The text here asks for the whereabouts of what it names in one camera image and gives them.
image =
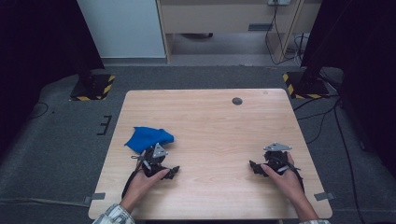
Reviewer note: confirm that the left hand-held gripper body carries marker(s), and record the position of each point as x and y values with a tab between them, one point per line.
155	161

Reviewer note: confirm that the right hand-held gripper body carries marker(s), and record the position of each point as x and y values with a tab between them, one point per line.
276	158

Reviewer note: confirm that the blue cloth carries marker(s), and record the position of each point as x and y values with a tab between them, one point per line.
146	138

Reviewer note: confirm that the person's right hand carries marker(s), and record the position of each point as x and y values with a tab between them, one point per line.
288	183

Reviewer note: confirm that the person's left hand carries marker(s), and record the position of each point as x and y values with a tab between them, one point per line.
140	186

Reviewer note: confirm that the grey tape piece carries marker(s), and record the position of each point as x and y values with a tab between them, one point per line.
98	196
323	196

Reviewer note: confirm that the grey round table grommet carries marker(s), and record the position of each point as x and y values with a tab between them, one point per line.
237	101

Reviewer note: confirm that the black stand with striped base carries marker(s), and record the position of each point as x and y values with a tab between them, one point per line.
306	87
93	88

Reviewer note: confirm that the black curtain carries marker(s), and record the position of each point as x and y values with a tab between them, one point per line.
364	56
37	46

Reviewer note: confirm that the light wooden desk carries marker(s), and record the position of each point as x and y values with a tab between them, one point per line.
218	18

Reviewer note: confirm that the white power strip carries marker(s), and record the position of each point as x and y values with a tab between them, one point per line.
279	2

